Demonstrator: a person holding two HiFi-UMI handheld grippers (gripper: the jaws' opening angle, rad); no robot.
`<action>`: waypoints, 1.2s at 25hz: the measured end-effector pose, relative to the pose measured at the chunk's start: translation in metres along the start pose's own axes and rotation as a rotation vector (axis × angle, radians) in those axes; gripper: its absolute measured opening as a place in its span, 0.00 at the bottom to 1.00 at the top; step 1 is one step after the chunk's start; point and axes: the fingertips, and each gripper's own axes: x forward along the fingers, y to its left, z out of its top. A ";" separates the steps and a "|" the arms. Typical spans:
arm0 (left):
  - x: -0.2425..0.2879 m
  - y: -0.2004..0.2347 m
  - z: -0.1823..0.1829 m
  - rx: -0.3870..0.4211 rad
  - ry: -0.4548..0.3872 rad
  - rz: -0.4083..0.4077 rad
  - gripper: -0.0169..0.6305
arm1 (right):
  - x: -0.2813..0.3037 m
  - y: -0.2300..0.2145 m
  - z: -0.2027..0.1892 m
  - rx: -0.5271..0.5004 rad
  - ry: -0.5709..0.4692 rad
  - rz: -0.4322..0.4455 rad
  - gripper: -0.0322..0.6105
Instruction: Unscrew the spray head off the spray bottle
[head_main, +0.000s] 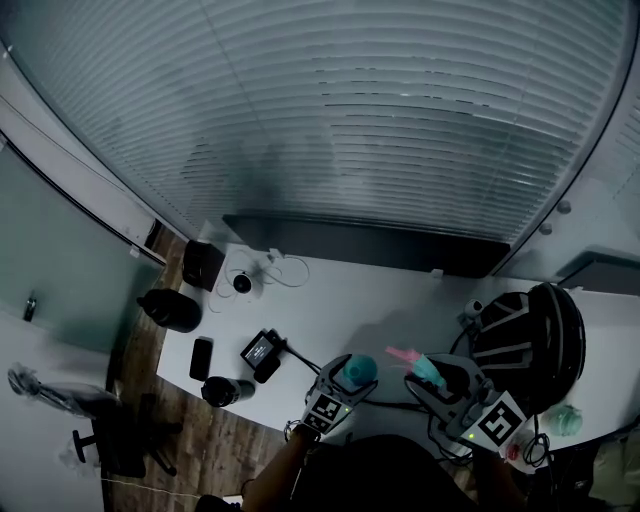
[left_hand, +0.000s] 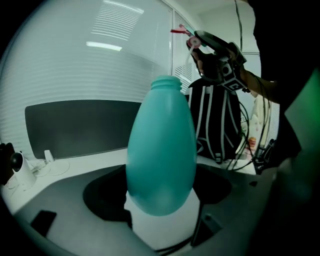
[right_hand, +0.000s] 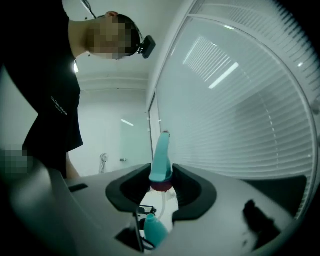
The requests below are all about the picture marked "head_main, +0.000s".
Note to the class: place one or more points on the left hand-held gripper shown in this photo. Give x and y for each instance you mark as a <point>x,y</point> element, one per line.
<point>327,411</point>

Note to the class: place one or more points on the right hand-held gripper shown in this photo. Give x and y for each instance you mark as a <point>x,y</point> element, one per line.
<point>492,422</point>

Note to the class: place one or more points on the teal spray bottle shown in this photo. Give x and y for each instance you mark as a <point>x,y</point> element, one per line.
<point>361,371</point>

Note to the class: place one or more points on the pink and teal spray head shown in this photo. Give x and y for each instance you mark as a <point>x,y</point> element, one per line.
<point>422,367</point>

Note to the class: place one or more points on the person's right forearm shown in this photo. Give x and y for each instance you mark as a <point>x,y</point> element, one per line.
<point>495,482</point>

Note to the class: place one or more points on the person's left forearm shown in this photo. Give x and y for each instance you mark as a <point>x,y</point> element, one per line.
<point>280,470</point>

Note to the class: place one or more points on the large black bottle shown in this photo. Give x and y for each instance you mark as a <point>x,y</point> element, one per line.
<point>170,310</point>

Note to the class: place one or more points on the small black power bank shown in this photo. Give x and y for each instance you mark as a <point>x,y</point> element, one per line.
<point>267,371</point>

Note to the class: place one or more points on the small white webcam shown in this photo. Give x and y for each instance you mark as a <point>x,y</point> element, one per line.
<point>472,307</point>

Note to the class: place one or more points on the black device with screen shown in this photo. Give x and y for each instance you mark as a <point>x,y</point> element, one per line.
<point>259,351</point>

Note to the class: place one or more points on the person's dark shirt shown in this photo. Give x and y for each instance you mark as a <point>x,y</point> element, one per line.
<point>380,475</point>

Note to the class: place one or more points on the black bicycle helmet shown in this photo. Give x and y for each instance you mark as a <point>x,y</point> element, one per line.
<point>550,330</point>

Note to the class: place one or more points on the black insulated tumbler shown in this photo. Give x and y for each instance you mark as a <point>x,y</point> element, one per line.
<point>227,391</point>

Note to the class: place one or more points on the clear green jar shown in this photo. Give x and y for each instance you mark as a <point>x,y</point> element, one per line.
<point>565,420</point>

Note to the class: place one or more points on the black window sill panel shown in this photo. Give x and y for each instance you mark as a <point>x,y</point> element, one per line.
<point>365,245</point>

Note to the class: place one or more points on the black smartphone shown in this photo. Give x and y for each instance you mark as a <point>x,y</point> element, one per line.
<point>201,358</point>

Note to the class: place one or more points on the black box speaker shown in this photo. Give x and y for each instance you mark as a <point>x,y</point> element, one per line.
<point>200,265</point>

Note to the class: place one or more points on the black office chair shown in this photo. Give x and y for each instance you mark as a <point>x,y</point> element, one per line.
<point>127,440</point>

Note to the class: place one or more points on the grey window blinds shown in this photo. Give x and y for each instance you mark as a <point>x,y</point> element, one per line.
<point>350,110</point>

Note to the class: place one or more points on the plastic-wrapped chair back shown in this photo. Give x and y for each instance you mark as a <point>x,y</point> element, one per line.
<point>55,395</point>

